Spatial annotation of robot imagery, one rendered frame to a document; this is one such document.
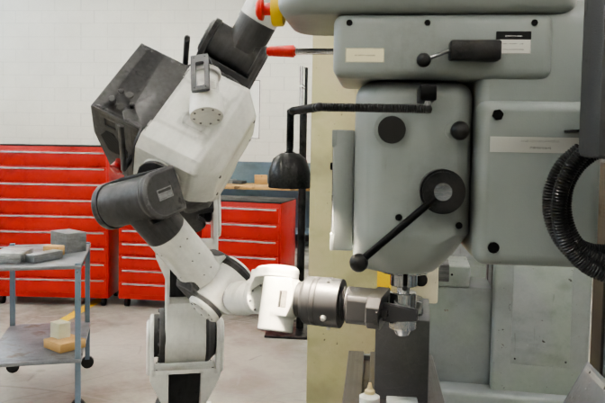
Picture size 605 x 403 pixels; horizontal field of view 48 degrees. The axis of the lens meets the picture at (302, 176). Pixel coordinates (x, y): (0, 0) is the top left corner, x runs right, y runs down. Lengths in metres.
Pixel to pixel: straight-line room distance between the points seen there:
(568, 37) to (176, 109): 0.78
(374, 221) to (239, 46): 0.63
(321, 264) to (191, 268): 1.58
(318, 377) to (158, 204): 1.89
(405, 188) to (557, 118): 0.25
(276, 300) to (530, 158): 0.51
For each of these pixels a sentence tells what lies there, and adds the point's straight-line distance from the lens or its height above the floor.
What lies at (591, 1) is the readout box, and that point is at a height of 1.70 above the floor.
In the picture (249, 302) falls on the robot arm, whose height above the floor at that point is 1.21.
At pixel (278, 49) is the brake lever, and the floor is 1.70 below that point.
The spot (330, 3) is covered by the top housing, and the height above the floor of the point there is 1.74.
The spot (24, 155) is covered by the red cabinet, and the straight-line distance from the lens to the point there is 6.49.
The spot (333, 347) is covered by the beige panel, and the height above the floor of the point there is 0.63.
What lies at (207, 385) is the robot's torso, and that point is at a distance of 1.86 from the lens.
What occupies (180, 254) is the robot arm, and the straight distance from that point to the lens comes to 1.41.
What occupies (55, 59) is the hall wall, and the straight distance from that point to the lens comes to 11.41.
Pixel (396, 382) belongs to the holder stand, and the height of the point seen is 0.99.
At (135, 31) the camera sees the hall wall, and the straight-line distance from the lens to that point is 10.96.
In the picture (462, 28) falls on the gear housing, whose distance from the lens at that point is 1.08.
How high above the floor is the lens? 1.53
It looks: 3 degrees down
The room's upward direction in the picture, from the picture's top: 1 degrees clockwise
